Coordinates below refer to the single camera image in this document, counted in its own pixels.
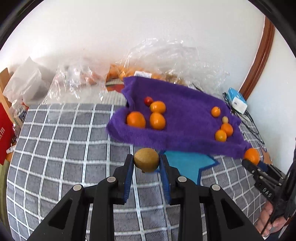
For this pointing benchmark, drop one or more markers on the large orange mandarin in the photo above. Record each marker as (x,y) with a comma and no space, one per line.
(136,119)

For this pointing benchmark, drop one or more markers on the fruit picture placemat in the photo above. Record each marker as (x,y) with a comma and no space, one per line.
(113,93)

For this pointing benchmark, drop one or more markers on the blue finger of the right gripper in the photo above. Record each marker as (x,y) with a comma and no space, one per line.
(264,167)

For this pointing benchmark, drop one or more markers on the orange tangerine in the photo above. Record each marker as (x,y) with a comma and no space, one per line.
(157,121)
(158,107)
(227,128)
(252,155)
(215,112)

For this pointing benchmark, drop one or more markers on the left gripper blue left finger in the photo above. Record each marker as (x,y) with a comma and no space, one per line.
(128,172)

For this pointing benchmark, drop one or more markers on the small red cherry tomato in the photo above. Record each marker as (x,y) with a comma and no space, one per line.
(148,101)

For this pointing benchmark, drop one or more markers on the clear bag of fruits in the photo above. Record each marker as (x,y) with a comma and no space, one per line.
(80,80)

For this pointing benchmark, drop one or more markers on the clear plastic water bottle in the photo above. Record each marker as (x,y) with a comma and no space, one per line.
(19,112)

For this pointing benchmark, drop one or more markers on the brown-green kiwi-like fruit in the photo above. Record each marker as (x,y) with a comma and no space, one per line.
(146,159)

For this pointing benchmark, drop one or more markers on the grey checked tablecloth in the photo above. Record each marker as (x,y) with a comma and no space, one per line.
(61,145)

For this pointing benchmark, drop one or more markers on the brown wooden door frame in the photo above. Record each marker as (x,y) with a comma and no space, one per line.
(260,60)

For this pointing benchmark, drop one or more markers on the large clear plastic bag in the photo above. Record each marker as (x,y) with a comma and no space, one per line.
(178,62)

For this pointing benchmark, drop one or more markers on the small tan longan fruit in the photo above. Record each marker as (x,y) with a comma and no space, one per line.
(225,119)

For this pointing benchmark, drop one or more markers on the wooden chair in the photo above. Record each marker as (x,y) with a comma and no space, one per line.
(4,79)

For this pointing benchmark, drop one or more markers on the bag of small kumquats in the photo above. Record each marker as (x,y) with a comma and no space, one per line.
(121,72)

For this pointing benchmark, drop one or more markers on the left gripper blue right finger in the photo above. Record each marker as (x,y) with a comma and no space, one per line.
(164,170)

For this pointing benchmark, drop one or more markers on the red paper shopping bag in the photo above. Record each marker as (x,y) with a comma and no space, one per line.
(6,134)

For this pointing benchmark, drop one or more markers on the white plastic bag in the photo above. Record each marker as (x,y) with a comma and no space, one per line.
(29,83)

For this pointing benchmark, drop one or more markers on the blue tissue pack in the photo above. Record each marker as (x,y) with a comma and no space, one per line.
(237,101)

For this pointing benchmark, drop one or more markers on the purple towel-covered tray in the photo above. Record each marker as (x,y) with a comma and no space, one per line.
(190,127)

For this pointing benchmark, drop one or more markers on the small orange with stem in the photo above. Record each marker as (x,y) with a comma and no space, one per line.
(220,136)

